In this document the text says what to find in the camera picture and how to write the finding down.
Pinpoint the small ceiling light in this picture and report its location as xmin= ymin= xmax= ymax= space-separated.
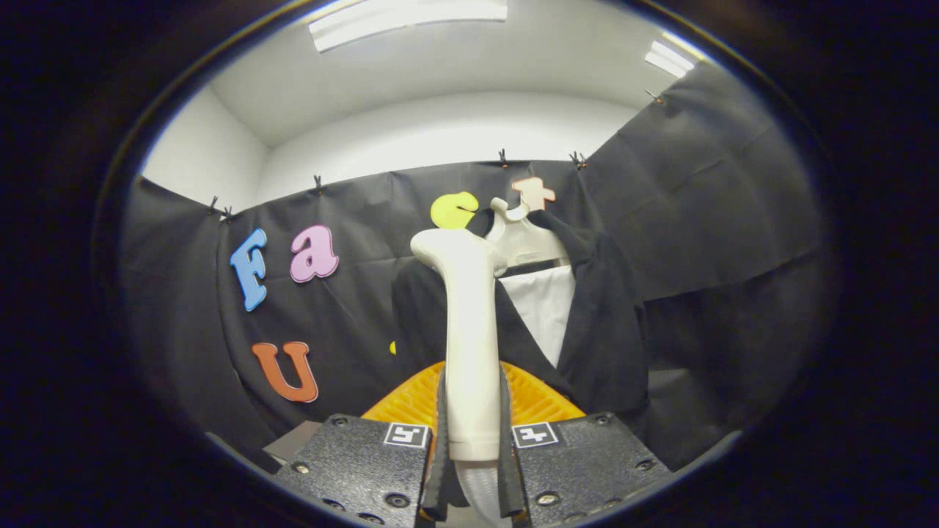
xmin=646 ymin=40 xmax=695 ymax=78

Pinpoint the white garment steamer head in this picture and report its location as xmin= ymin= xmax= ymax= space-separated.
xmin=409 ymin=227 xmax=508 ymax=463

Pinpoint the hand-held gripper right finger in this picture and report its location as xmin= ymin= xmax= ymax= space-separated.
xmin=499 ymin=361 xmax=672 ymax=527

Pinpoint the white garment form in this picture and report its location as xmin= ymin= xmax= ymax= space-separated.
xmin=503 ymin=265 xmax=577 ymax=367

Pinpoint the grey drawer cabinet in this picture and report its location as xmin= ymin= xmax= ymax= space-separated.
xmin=263 ymin=420 xmax=324 ymax=464

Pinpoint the black backdrop cloth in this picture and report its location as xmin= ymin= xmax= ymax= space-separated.
xmin=121 ymin=62 xmax=837 ymax=474

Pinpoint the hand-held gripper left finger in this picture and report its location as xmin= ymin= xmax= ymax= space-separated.
xmin=273 ymin=361 xmax=450 ymax=527

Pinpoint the white plastic hanger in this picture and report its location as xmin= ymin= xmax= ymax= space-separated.
xmin=484 ymin=197 xmax=569 ymax=268

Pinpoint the black suit jacket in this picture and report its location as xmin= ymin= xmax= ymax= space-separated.
xmin=391 ymin=209 xmax=650 ymax=441

